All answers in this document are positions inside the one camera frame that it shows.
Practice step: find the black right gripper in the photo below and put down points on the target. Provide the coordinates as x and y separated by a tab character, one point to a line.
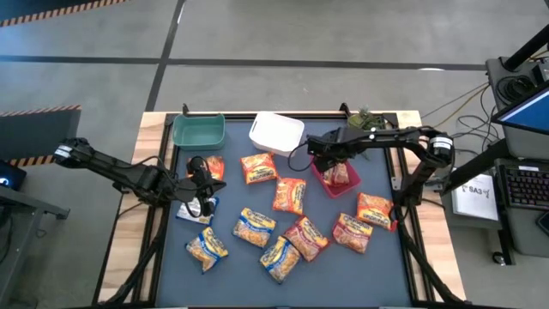
328	148

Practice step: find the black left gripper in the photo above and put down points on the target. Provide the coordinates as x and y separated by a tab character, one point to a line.
195	186

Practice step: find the blue soy sauce ramen pack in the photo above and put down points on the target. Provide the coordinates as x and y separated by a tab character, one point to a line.
186	213
206	249
254	227
279	259

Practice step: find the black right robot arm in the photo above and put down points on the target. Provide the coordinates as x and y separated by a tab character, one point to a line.
386	136

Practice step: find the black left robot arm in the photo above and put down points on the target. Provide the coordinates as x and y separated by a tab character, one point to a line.
128	176

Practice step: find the red plastic bin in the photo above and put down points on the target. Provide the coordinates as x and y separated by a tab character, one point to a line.
343	191

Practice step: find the potted succulent plant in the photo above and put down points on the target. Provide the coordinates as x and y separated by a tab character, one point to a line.
364	120

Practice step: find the white plastic bin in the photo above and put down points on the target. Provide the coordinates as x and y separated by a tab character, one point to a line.
276	133

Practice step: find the teal plastic bin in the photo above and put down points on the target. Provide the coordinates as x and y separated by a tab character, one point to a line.
199	133

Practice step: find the black cart strut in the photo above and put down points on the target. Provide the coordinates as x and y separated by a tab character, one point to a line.
476	165

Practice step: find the white paper sign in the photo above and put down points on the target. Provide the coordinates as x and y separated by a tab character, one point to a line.
476	201

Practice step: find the black hazard-striped floor mat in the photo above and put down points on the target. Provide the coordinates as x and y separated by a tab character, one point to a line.
38	133
21	8

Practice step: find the metal workstation cart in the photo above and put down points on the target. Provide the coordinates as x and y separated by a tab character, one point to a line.
493	68

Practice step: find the grey metal desk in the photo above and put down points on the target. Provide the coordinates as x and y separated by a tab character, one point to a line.
25	201

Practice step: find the black device blue light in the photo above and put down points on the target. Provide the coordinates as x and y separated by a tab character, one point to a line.
13	176

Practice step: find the backlit black keyboard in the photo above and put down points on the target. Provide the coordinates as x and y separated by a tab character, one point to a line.
525	186

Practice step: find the black caster wheel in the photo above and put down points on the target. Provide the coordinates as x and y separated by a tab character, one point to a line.
498	258

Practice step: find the computer monitor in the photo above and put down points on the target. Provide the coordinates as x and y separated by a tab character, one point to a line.
529	113

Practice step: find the black stand pole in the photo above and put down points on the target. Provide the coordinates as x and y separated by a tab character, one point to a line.
525	53

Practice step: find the black computer mouse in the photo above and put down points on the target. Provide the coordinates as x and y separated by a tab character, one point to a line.
544	223

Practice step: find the black aluminium table frame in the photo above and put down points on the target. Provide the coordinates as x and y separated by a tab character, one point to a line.
321	115

